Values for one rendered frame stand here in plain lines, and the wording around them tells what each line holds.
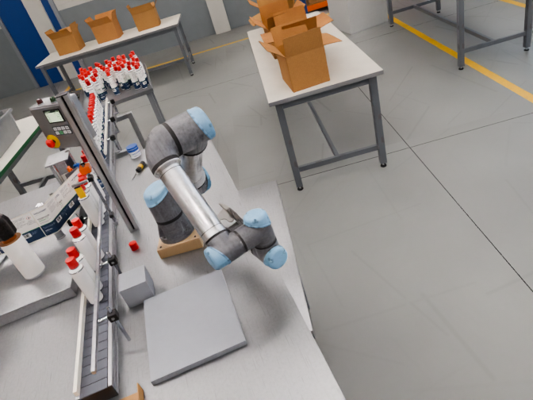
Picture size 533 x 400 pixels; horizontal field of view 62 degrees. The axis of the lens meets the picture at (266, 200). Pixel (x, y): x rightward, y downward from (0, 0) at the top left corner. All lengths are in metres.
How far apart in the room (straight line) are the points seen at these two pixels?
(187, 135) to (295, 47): 1.76
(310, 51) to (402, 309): 1.72
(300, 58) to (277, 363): 2.18
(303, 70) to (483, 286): 1.72
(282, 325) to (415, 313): 1.17
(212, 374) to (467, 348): 1.33
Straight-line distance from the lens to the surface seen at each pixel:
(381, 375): 2.26
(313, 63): 3.11
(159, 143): 1.38
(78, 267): 1.66
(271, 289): 1.53
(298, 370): 1.31
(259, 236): 1.31
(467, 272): 2.66
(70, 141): 1.95
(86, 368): 1.56
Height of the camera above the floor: 1.90
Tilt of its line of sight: 33 degrees down
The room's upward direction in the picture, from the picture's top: 18 degrees counter-clockwise
